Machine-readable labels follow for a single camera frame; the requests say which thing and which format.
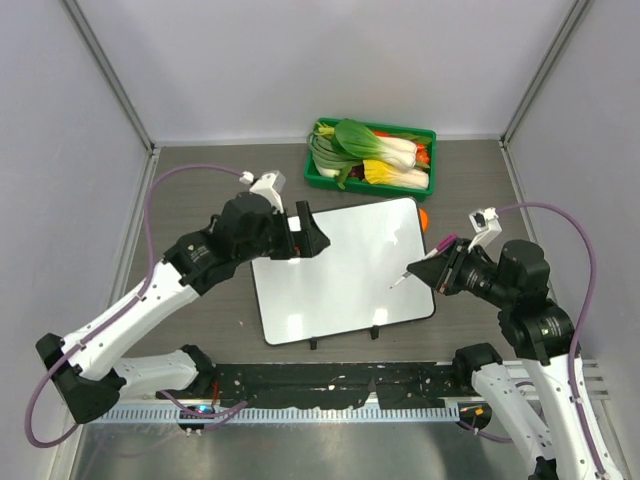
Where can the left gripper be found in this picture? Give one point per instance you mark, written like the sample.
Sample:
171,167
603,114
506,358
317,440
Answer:
307,242

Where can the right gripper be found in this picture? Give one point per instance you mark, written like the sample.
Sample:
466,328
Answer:
442,271

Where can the white marker with pink cap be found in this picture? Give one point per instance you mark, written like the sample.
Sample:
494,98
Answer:
440,248

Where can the white whiteboard black frame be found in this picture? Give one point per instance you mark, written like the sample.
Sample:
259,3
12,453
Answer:
354,284

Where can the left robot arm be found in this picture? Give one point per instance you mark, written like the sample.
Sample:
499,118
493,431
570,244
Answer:
90,369

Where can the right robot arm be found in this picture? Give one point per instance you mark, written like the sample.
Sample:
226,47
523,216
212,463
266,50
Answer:
564,440

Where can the orange tangerine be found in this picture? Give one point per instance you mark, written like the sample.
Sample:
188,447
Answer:
424,220

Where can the yellow bok choy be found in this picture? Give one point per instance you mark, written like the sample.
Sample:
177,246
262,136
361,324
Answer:
380,173

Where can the green bok choy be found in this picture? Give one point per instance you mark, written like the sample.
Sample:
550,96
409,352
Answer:
360,141

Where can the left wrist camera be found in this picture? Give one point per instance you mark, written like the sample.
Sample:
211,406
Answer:
269,185

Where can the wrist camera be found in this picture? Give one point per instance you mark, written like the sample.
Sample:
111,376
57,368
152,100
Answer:
486,226
269,185

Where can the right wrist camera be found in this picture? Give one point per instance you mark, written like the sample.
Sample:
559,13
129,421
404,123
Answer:
486,226

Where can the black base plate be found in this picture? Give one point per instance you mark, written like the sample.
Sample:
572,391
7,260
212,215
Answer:
337,386

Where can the white slotted cable duct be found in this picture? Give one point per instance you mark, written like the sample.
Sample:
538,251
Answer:
156,413

